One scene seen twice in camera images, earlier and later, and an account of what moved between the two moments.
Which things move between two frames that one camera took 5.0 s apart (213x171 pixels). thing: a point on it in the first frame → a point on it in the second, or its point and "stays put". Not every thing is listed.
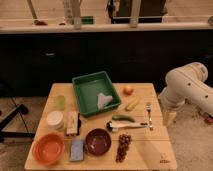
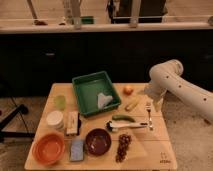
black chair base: (22, 109) stays put
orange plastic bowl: (49, 148) stays put
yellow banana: (132, 104) stays put
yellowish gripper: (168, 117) → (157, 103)
